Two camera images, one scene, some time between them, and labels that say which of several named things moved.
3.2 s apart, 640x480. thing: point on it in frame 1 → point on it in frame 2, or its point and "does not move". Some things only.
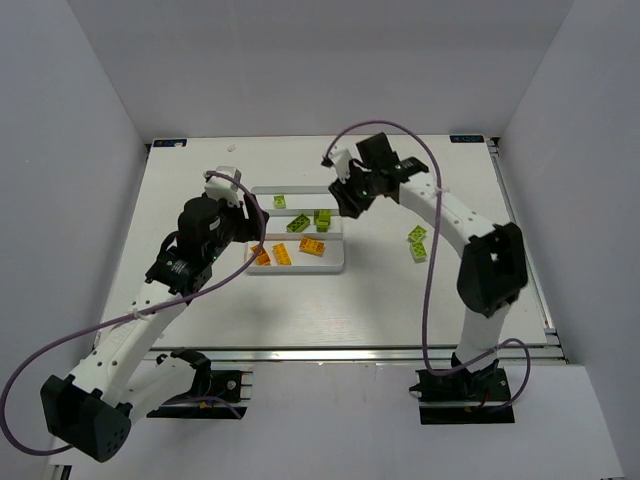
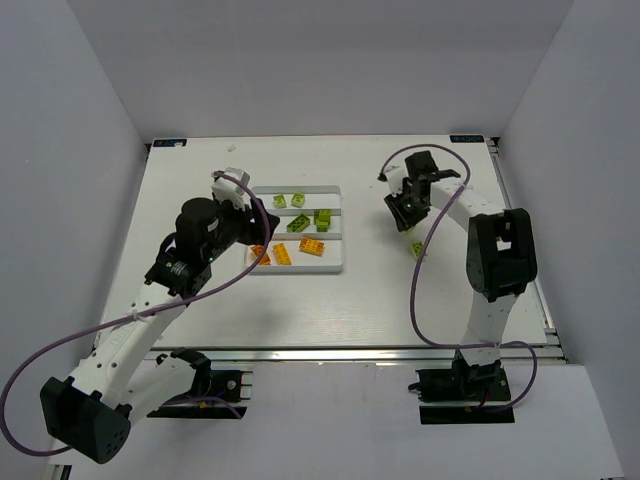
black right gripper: [345, 198] → [405, 211]
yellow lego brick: [283, 256] does not move
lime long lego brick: [298, 223] does not move
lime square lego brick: [322, 219] does not move
